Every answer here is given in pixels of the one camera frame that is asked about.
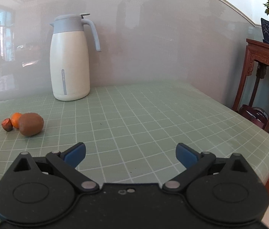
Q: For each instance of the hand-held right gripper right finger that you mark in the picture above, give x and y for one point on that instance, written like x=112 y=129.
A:
x=185 y=155

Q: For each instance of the cut brown fruit half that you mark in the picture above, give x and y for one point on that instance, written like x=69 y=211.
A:
x=7 y=124

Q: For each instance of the small tangerine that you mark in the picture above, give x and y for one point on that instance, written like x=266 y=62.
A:
x=16 y=118

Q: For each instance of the brown kiwi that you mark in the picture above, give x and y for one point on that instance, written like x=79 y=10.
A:
x=31 y=124

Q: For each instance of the green grid tablecloth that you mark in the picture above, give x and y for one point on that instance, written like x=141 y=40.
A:
x=148 y=114

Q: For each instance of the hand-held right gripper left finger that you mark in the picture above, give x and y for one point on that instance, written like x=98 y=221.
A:
x=75 y=155

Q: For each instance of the carved wooden stand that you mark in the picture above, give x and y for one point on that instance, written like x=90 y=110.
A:
x=253 y=57

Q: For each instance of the white and blue thermos jug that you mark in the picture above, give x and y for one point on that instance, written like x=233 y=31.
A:
x=69 y=64

